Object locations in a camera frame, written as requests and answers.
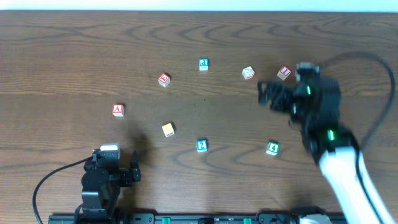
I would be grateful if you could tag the blue number 2 block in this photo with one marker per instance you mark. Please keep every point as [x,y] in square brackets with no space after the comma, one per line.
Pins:
[202,145]

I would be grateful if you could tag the green number 4 block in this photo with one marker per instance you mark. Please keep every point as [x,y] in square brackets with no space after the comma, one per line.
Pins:
[273,148]

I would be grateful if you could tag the red letter A block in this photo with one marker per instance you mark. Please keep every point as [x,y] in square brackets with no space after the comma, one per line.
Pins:
[118,110]

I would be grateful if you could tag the blue letter P block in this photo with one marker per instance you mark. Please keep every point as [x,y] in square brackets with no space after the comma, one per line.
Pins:
[203,64]

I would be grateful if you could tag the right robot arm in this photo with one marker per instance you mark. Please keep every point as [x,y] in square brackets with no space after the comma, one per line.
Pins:
[315,106]

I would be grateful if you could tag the white block red print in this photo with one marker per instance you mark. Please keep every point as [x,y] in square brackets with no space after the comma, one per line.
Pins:
[248,72]

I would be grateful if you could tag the red letter E block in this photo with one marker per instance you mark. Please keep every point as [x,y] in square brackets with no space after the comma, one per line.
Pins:
[164,79]

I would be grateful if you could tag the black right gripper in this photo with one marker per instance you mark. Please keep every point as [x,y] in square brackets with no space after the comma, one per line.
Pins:
[288,99]

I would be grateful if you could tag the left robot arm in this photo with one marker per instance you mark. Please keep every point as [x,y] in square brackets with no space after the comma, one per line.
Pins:
[100,202]

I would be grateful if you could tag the red letter I block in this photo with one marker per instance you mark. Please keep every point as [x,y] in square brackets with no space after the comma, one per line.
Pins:
[284,72]

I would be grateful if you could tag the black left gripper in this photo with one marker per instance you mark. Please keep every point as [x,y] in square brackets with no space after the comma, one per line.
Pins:
[127,175]

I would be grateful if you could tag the yellow wooden block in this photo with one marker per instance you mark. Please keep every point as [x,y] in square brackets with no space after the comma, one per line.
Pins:
[168,129]

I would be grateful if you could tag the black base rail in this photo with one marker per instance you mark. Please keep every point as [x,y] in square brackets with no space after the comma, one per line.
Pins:
[264,216]

